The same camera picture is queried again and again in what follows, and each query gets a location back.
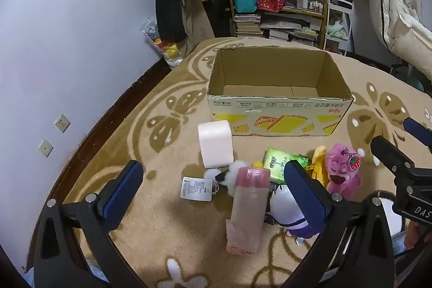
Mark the white wall socket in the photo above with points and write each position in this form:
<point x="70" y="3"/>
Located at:
<point x="62" y="123"/>
<point x="45" y="148"/>

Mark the pale pink foam block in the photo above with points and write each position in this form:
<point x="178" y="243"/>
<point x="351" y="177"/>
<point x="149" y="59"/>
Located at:
<point x="216" y="144"/>

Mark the beige patterned rug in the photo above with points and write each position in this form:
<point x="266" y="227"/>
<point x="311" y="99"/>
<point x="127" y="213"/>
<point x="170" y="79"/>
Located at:
<point x="152" y="153"/>

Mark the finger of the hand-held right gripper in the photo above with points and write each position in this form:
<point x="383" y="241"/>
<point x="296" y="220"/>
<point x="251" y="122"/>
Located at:
<point x="389" y="154"/>
<point x="416" y="128"/>

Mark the beige hanging garment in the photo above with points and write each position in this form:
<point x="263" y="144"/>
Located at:
<point x="195" y="18"/>

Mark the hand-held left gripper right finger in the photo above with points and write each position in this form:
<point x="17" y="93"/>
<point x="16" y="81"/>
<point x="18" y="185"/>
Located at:
<point x="306" y="195"/>

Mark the yellow plush toy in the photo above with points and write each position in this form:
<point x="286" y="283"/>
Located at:
<point x="319" y="165"/>

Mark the white trolley cart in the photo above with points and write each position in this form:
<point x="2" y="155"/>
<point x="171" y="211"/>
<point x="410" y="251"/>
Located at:
<point x="339" y="28"/>

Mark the printed cardboard box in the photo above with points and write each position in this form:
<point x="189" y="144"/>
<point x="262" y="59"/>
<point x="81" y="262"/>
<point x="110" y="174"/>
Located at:
<point x="270" y="121"/>

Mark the pink trash bag roll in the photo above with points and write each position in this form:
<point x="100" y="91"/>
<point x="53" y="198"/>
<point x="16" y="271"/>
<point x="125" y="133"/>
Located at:
<point x="248" y="207"/>

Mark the white and purple plush toy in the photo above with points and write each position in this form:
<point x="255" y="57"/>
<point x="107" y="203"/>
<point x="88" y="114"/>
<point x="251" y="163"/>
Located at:
<point x="285" y="207"/>

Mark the clear plastic bag with toys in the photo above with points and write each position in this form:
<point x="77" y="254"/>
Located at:
<point x="165" y="48"/>

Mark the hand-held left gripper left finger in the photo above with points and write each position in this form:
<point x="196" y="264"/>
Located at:
<point x="120" y="195"/>

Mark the wide stack of books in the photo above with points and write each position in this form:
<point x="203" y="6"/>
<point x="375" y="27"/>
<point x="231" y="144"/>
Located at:
<point x="290" y="28"/>

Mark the pink plush toy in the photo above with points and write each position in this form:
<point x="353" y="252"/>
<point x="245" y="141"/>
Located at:
<point x="342" y="170"/>

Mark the short stack of books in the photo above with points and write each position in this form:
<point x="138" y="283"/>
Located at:
<point x="248" y="25"/>

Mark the white paper tag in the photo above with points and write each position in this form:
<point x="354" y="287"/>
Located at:
<point x="195" y="188"/>

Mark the white duvet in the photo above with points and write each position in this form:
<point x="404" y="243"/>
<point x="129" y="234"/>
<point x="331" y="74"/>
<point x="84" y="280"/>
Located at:
<point x="398" y="4"/>

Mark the person's right hand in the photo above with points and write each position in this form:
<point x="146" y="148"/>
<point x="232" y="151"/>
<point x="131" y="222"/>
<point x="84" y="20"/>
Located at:
<point x="415" y="235"/>

